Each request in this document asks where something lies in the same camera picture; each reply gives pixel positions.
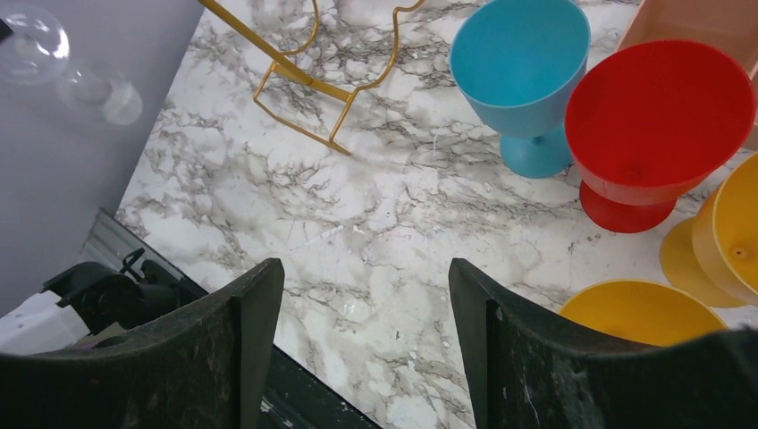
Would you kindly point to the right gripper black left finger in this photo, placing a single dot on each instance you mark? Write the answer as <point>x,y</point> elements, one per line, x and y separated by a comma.
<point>203,365</point>

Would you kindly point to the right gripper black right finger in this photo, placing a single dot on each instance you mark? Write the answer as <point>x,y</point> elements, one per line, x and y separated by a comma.
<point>528,367</point>

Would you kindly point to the yellow wine glass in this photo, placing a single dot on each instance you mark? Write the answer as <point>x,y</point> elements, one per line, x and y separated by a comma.
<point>713,255</point>
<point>642,311</point>

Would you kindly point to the yellow front wine glass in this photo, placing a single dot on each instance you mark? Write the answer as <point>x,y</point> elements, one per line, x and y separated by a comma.
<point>713,255</point>

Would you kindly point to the red plastic wine glass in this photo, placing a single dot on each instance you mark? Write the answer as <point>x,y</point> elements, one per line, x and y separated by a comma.
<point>651,122</point>

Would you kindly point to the blue plastic wine glass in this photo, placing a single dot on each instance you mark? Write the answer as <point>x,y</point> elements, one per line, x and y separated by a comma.
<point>517,64</point>

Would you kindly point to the clear front wine glass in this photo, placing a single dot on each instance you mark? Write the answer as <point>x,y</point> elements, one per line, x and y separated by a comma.
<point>35,48</point>

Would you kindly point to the clear wine glass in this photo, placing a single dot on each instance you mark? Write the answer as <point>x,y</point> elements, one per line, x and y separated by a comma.
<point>96,92</point>
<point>35,48</point>

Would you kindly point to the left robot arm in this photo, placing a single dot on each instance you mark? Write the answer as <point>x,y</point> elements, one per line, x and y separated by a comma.
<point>85,300</point>

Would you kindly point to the peach plastic file organizer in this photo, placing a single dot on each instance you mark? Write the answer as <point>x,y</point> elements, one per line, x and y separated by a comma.
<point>730,26</point>

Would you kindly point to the black mounting rail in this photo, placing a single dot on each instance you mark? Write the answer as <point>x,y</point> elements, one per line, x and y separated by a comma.
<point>293,397</point>

